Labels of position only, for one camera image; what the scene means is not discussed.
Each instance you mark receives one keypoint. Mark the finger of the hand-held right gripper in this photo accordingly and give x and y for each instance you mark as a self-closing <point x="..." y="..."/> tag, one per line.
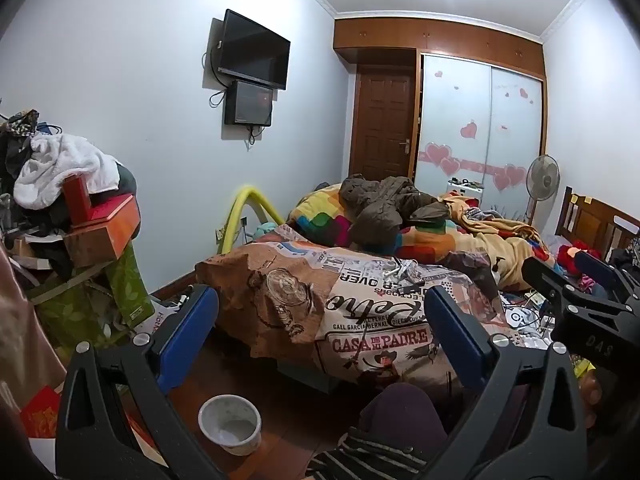
<point x="595" y="266"/>
<point x="547" y="282"/>

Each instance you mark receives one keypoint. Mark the yellow blanket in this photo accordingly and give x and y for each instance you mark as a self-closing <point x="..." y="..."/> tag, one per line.
<point x="500" y="247"/>

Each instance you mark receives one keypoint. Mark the small black wall monitor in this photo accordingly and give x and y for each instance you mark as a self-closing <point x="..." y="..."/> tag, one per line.
<point x="247" y="105"/>

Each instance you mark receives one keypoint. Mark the white towel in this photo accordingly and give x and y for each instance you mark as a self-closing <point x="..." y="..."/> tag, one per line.
<point x="55" y="160"/>

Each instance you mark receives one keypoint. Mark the white plastic stick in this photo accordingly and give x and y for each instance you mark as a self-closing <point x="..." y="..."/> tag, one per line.
<point x="392" y="272"/>

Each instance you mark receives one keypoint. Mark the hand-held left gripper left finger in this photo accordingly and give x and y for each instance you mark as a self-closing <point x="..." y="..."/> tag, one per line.
<point x="187" y="340"/>

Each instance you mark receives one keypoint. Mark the black wall television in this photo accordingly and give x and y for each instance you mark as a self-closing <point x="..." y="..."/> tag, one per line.
<point x="252" y="50"/>

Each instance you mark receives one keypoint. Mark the brown padded jacket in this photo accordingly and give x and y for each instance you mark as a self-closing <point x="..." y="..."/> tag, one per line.
<point x="380" y="205"/>

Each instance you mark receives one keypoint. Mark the white sliding door heart stickers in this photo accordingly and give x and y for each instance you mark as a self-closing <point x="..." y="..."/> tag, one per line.
<point x="517" y="125"/>
<point x="455" y="110"/>

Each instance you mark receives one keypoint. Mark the wooden headboard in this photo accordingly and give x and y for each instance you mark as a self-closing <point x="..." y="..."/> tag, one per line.
<point x="590" y="220"/>

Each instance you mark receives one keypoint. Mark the yellow hoop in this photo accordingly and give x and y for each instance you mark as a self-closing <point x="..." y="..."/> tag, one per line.
<point x="235" y="210"/>

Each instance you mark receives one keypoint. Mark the colourful patchwork blanket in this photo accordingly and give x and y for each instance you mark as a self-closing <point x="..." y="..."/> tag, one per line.
<point x="320" y="220"/>

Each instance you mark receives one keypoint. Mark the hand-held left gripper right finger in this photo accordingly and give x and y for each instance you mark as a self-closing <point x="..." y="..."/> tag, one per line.
<point x="460" y="345"/>

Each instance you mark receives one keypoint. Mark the white bowl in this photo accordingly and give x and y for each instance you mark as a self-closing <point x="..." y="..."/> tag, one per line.
<point x="230" y="420"/>

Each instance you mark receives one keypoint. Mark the teal cloth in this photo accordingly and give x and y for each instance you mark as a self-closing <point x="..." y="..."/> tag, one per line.
<point x="262" y="231"/>

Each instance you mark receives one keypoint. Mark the pink fabric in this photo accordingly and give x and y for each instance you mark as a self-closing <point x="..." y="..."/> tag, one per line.
<point x="25" y="320"/>

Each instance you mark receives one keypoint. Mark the brown wooden door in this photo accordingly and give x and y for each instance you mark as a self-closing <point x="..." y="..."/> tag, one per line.
<point x="382" y="125"/>

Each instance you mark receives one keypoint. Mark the white round device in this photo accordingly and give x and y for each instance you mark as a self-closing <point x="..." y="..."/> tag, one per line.
<point x="517" y="316"/>

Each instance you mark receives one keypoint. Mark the red plush toy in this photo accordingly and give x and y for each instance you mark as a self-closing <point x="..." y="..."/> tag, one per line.
<point x="567" y="255"/>

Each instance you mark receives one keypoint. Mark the white nightstand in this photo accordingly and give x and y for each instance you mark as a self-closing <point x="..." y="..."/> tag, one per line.
<point x="465" y="192"/>

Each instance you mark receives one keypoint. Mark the long orange-red box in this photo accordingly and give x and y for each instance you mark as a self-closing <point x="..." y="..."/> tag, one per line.
<point x="105" y="230"/>

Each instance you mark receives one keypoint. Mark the standing fan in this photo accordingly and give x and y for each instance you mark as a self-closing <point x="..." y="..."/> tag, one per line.
<point x="542" y="175"/>

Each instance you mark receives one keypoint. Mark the red paper packet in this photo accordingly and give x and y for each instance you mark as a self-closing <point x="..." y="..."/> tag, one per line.
<point x="42" y="415"/>

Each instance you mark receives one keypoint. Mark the green leaf-print gift bag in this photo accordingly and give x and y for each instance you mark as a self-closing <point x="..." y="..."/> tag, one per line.
<point x="130" y="285"/>

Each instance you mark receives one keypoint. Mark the wooden overhead cabinet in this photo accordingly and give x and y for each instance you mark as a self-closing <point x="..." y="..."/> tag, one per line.
<point x="450" y="35"/>

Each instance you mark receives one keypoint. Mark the striped cloth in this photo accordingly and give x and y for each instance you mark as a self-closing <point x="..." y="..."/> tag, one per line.
<point x="370" y="455"/>

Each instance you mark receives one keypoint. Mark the person's dark trouser leg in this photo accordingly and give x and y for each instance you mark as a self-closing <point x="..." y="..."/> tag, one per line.
<point x="400" y="410"/>

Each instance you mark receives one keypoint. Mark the newspaper print blanket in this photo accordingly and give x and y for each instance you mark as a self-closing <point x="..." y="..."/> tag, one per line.
<point x="300" y="280"/>

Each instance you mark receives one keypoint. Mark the small red box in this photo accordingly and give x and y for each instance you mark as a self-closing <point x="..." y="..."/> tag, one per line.
<point x="77" y="195"/>

